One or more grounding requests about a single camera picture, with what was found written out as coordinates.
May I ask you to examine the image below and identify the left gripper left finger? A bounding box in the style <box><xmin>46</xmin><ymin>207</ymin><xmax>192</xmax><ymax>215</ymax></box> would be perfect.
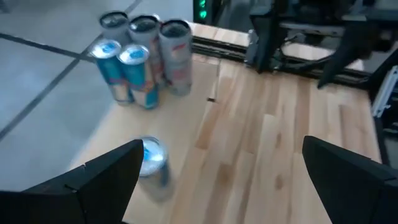
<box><xmin>0</xmin><ymin>139</ymin><xmax>144</xmax><ymax>224</ymax></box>

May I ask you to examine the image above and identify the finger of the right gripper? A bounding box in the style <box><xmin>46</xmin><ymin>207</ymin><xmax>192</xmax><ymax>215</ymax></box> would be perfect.
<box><xmin>317</xmin><ymin>24</ymin><xmax>393</xmax><ymax>89</ymax></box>

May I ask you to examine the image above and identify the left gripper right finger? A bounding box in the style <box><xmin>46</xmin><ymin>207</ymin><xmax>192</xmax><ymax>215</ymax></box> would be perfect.
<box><xmin>302</xmin><ymin>135</ymin><xmax>398</xmax><ymax>224</ymax></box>

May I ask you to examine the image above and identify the slim silver can blue tab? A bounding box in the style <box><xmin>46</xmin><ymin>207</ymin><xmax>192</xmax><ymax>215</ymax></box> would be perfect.
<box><xmin>136</xmin><ymin>136</ymin><xmax>175</xmax><ymax>203</ymax></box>
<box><xmin>118</xmin><ymin>44</ymin><xmax>160</xmax><ymax>110</ymax></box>

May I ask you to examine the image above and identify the slim blue striped can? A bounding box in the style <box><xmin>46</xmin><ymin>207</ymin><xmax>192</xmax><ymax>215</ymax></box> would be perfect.
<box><xmin>89</xmin><ymin>39</ymin><xmax>134</xmax><ymax>105</ymax></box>

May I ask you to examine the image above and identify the slim silver Celsius can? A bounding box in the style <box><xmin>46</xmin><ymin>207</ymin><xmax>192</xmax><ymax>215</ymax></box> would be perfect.
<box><xmin>128</xmin><ymin>14</ymin><xmax>165</xmax><ymax>90</ymax></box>
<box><xmin>98</xmin><ymin>11</ymin><xmax>131</xmax><ymax>44</ymax></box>
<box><xmin>158</xmin><ymin>19</ymin><xmax>193</xmax><ymax>96</ymax></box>

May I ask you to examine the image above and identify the silver metal bracket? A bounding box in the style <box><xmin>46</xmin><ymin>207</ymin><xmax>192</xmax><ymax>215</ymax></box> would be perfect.
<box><xmin>371</xmin><ymin>64</ymin><xmax>398</xmax><ymax>119</ymax></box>

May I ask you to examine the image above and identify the black frame beam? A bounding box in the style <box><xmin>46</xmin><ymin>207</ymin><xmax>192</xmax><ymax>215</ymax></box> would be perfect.
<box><xmin>366</xmin><ymin>46</ymin><xmax>398</xmax><ymax>169</ymax></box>

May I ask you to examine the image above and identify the black aluminium rail assembly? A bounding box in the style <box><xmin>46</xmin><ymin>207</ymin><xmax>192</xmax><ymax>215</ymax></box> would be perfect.
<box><xmin>190</xmin><ymin>34</ymin><xmax>398</xmax><ymax>94</ymax></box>

